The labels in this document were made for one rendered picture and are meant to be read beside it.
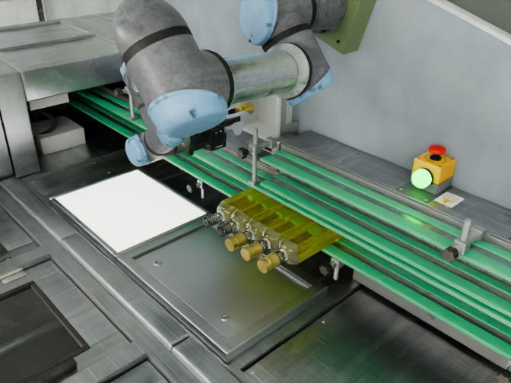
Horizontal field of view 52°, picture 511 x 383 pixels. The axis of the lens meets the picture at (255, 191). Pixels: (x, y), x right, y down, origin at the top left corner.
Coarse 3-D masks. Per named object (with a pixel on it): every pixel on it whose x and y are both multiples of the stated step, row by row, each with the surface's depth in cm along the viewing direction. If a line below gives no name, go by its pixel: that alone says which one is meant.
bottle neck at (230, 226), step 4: (232, 220) 135; (224, 224) 133; (228, 224) 133; (232, 224) 134; (236, 224) 134; (220, 228) 133; (224, 228) 132; (228, 228) 133; (232, 228) 133; (236, 228) 134; (220, 232) 134; (224, 232) 132; (228, 232) 133; (232, 232) 134
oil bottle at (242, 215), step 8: (256, 200) 141; (264, 200) 141; (272, 200) 141; (240, 208) 137; (248, 208) 137; (256, 208) 137; (264, 208) 138; (232, 216) 136; (240, 216) 134; (248, 216) 134; (240, 224) 134
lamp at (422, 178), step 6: (420, 168) 119; (426, 168) 119; (414, 174) 118; (420, 174) 117; (426, 174) 117; (432, 174) 118; (414, 180) 119; (420, 180) 118; (426, 180) 117; (432, 180) 118; (420, 186) 118; (426, 186) 118
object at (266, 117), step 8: (272, 96) 157; (256, 104) 162; (264, 104) 161; (272, 104) 158; (280, 104) 146; (256, 112) 163; (264, 112) 162; (272, 112) 159; (280, 112) 147; (248, 120) 162; (256, 120) 164; (264, 120) 163; (272, 120) 160; (280, 120) 148; (248, 128) 159; (264, 128) 159; (272, 128) 159; (264, 136) 155; (272, 136) 154
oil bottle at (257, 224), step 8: (272, 208) 138; (280, 208) 138; (288, 208) 138; (256, 216) 134; (264, 216) 134; (272, 216) 134; (280, 216) 135; (248, 224) 132; (256, 224) 131; (264, 224) 131; (256, 232) 130; (256, 240) 131
